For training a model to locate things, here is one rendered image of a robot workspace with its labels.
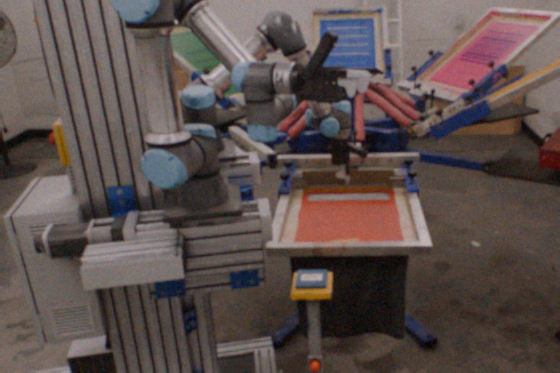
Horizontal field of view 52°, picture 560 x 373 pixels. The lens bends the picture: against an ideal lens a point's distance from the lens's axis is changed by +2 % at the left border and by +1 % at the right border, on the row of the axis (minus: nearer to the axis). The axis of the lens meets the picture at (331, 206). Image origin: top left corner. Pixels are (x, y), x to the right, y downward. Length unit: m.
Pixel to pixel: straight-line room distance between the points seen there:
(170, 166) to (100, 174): 0.44
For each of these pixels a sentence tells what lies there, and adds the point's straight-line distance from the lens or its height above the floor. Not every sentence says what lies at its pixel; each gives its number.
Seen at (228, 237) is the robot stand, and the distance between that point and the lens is 1.74.
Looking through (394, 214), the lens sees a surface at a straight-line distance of 2.31.
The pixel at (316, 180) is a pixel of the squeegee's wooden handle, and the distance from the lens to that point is 2.51.
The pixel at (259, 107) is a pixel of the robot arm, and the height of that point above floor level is 1.59.
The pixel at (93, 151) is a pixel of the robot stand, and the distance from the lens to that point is 1.88.
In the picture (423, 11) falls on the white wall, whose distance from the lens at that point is 6.56.
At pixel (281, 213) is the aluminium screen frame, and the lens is 2.26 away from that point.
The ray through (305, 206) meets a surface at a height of 0.95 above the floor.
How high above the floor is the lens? 1.92
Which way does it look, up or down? 24 degrees down
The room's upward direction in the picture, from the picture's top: 2 degrees counter-clockwise
